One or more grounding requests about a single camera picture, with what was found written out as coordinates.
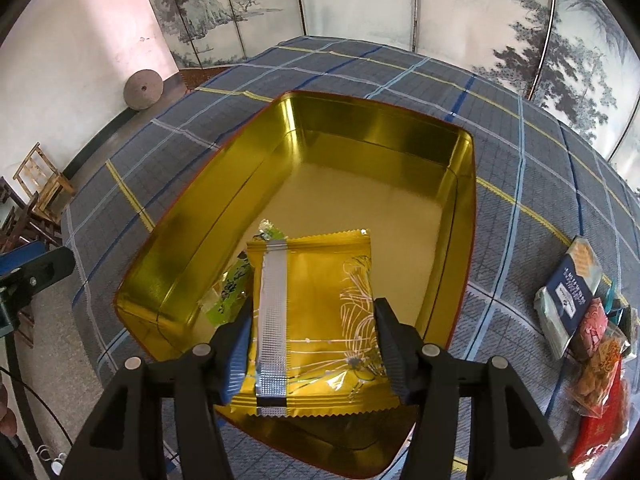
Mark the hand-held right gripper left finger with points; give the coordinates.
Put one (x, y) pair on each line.
(235, 360)

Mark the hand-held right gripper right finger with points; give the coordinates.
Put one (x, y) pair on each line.
(395, 355)

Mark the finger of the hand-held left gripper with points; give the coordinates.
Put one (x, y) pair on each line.
(50, 265)

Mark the yellow snack packet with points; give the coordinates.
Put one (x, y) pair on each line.
(320, 310)

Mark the gold tin box red outside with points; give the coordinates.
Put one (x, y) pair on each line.
(350, 185)

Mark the clear bag of orange snacks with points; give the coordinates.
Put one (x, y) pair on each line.
(600, 375)

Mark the dark wooden chair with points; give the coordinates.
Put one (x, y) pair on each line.
(25, 225)

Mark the light wooden chair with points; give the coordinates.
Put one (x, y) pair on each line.
(40, 180)

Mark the small white green snack packet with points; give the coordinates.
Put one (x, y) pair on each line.
(267, 232)

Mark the dark blue wafer packet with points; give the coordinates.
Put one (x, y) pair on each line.
(570, 285)

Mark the grey plaid tablecloth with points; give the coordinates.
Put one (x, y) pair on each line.
(510, 200)

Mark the round stone disc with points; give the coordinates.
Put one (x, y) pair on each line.
(143, 90)

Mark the pink patterned snack packet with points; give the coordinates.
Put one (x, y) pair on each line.
(595, 325)

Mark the red snack packet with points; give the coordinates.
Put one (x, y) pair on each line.
(600, 430)

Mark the teal blue snack packet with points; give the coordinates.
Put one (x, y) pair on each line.
(614, 305)

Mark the ink painting folding screen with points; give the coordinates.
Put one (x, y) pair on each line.
(360, 0)

